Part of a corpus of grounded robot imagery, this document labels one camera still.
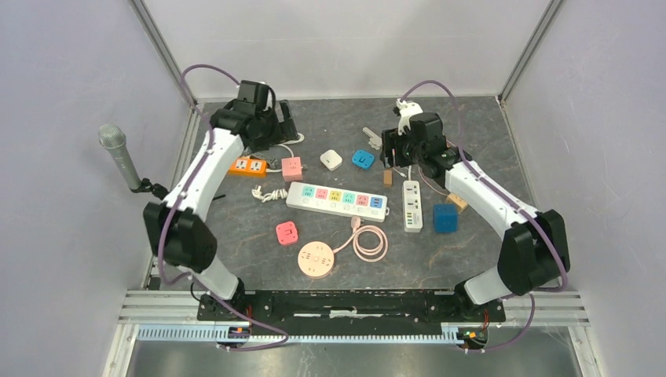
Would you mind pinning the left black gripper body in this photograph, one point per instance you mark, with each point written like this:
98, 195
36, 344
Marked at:
271, 132

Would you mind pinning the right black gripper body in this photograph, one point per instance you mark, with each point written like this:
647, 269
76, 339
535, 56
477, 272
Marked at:
406, 151

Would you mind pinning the light blue adapter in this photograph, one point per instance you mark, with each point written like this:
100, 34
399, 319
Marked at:
363, 159

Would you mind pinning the pink white plug adapter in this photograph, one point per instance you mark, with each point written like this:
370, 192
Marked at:
292, 169

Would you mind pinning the blue cube adapter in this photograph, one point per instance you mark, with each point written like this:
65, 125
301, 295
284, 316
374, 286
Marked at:
445, 218

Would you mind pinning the white folding adapter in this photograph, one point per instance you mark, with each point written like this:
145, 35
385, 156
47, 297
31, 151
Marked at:
331, 160

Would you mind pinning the long white power strip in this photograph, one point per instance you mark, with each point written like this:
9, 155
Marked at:
337, 201

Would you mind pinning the pink folding extension socket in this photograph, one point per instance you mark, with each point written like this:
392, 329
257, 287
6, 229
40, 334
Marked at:
286, 233

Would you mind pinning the round pink socket base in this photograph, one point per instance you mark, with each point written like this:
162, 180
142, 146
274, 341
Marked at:
316, 260

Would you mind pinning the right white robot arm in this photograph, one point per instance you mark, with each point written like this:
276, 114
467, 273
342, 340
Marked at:
534, 249

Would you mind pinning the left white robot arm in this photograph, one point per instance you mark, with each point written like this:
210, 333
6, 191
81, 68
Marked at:
180, 239

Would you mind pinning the white plug under orange strip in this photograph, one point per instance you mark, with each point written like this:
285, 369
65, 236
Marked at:
265, 197

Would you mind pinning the small brown block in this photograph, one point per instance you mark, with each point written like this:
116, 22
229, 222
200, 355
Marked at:
387, 178

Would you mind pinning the gray black flat tool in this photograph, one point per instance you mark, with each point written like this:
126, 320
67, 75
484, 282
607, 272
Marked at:
271, 161

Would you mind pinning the small white power strip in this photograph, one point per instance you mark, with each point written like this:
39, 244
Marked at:
412, 206

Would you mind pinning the orange power strip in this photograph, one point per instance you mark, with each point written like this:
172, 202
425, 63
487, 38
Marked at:
249, 167

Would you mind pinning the silver microphone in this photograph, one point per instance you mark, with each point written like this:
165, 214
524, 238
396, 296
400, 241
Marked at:
113, 140

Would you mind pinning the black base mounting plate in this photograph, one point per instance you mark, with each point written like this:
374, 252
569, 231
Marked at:
362, 312

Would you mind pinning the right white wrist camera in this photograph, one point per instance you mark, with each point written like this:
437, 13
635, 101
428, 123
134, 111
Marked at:
405, 110

